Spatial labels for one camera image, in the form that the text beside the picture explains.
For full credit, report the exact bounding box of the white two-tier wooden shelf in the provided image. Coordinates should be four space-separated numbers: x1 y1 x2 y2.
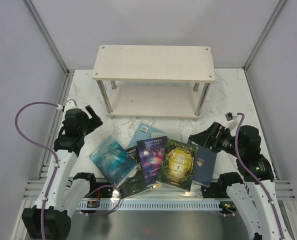
92 45 216 121

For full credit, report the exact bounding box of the teal sea cover book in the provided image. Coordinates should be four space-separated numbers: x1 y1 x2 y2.
89 136 138 188

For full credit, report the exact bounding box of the light blue barcode book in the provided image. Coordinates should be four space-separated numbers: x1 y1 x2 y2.
127 122 164 148

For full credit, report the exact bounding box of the grey Great Gatsby book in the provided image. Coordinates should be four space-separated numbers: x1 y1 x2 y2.
166 132 183 142

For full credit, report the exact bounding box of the navy blue crest book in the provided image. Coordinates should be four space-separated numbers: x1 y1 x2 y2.
187 140 217 188

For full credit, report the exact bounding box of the black Moon and Sixpence book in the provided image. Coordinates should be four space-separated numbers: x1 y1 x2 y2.
119 146 151 199

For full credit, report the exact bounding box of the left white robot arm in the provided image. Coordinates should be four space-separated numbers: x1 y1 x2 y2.
21 100 103 240

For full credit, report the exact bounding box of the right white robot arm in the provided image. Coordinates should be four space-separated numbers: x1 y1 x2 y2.
188 122 292 240

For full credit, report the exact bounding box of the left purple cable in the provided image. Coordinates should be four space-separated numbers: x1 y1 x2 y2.
14 101 64 240

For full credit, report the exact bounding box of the purple Robinson Crusoe book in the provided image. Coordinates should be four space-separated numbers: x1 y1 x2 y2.
137 136 168 186

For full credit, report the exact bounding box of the green fantasy cover book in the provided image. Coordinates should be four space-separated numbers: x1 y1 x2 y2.
156 139 199 192

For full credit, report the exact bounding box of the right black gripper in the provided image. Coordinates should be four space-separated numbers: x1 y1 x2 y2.
189 120 244 157

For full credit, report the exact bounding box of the white slotted cable duct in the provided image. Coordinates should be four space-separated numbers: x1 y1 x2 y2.
76 200 235 211

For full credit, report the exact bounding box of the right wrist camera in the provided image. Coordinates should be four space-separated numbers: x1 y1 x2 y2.
225 112 239 131

